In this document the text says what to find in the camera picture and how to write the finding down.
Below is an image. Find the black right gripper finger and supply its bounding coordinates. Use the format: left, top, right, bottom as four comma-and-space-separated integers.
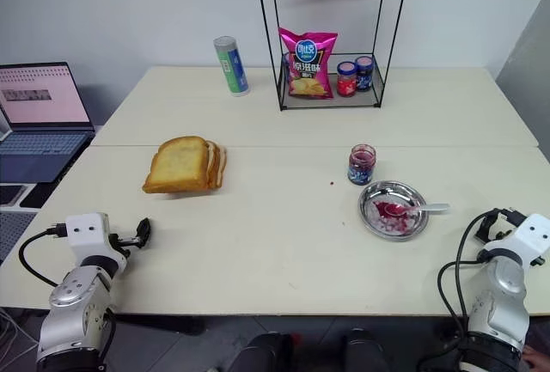
473, 219, 496, 243

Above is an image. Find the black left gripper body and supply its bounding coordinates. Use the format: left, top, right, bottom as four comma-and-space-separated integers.
108, 232, 142, 258

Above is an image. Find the dark rounded shape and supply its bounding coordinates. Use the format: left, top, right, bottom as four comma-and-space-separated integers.
238, 330, 295, 372
342, 327, 388, 372

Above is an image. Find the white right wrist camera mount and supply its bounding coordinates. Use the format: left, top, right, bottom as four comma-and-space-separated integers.
478, 212, 550, 268

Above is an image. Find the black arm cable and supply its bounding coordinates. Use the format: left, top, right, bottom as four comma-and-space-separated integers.
18, 222, 70, 288
437, 210, 500, 322

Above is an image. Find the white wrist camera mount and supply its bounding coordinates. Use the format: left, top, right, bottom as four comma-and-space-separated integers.
478, 212, 550, 268
64, 212, 130, 271

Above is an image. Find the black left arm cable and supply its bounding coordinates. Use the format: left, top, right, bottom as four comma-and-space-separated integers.
18, 222, 70, 288

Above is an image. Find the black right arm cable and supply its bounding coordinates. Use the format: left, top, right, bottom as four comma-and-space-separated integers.
437, 210, 500, 322

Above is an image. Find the open laptop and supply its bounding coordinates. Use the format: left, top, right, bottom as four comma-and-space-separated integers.
0, 61, 96, 185

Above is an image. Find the red-lid jar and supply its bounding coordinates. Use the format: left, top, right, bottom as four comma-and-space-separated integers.
335, 61, 358, 98

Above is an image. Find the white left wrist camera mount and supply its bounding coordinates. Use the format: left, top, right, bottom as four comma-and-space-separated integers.
64, 212, 130, 271

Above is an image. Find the grey perforated board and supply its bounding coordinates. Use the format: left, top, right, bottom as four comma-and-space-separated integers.
0, 210, 40, 266

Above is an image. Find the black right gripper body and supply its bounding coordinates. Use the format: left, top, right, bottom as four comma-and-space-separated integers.
489, 206, 529, 235

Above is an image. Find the black wire shelf rack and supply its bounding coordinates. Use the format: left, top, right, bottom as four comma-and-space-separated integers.
254, 0, 413, 112

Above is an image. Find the toasted bread slice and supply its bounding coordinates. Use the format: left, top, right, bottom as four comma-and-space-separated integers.
213, 143, 229, 188
142, 136, 212, 195
205, 139, 222, 191

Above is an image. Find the steel spoon with jam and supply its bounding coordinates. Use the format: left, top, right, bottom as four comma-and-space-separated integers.
383, 202, 451, 219

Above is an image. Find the pink potato chips bag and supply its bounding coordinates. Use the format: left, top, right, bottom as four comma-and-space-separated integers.
278, 27, 339, 100

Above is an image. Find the round steel plate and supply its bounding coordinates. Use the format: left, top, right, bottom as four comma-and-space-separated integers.
358, 180, 429, 242

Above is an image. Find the open blue-label jam jar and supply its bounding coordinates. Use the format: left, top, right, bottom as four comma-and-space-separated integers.
347, 143, 376, 186

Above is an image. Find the green blue cylinder can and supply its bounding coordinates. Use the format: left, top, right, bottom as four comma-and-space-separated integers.
213, 35, 251, 98

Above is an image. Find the closed blue-label jam jar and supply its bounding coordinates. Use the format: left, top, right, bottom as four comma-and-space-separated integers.
354, 55, 375, 93

